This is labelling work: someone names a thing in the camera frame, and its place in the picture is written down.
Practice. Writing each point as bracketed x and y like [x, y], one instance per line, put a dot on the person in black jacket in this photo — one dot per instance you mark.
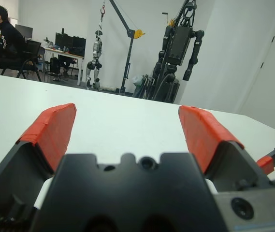
[9, 38]

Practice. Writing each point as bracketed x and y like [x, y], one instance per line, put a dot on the silver humanoid robot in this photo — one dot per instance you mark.
[97, 48]

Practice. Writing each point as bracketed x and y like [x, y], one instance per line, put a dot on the red hoist hook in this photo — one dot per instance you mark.
[102, 10]

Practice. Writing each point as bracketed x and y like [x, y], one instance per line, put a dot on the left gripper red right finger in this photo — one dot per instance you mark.
[205, 135]

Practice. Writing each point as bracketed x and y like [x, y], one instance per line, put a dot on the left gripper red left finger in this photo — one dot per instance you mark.
[43, 135]

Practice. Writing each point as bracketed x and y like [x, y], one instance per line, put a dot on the black office chair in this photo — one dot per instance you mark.
[32, 48]

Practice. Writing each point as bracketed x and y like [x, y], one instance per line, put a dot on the pale green plastic bag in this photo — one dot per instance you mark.
[137, 81]

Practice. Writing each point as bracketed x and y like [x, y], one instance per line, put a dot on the black humanoid robot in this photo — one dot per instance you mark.
[179, 46]

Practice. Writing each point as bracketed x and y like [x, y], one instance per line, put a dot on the black computer tower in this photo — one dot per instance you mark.
[55, 65]

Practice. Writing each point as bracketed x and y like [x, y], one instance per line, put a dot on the black computer monitor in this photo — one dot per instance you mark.
[24, 30]
[63, 39]
[79, 44]

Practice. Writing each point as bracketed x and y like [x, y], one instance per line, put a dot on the white desk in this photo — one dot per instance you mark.
[62, 52]

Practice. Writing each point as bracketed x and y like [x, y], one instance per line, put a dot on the black hoist crane yellow winch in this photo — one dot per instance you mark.
[128, 48]

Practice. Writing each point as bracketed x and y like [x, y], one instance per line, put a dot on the folded black trolley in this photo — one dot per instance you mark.
[148, 85]

